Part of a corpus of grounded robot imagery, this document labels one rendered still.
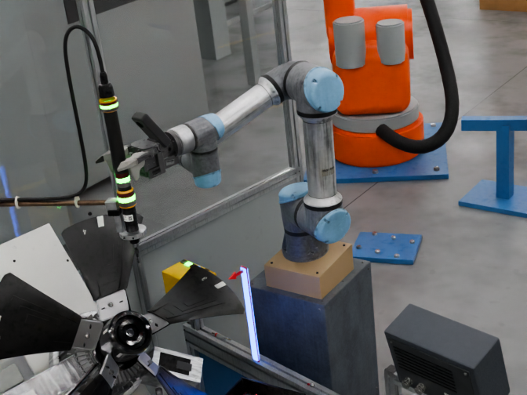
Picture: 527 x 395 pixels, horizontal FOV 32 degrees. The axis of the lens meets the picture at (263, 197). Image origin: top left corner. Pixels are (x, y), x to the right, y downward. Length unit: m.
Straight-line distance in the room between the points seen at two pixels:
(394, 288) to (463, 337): 2.62
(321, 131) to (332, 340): 0.70
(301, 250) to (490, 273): 2.21
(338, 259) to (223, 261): 0.84
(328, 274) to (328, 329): 0.17
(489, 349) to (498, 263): 2.87
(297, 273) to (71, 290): 0.69
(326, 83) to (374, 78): 3.46
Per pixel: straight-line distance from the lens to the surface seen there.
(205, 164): 2.42
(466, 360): 2.13
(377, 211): 5.61
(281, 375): 2.75
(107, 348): 2.39
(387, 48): 5.88
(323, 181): 2.64
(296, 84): 2.56
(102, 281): 2.48
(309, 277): 2.80
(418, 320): 2.25
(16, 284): 2.34
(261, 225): 3.70
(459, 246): 5.17
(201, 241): 3.49
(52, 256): 2.69
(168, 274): 2.93
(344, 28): 5.83
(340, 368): 2.98
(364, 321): 3.06
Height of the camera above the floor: 2.47
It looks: 25 degrees down
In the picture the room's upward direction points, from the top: 7 degrees counter-clockwise
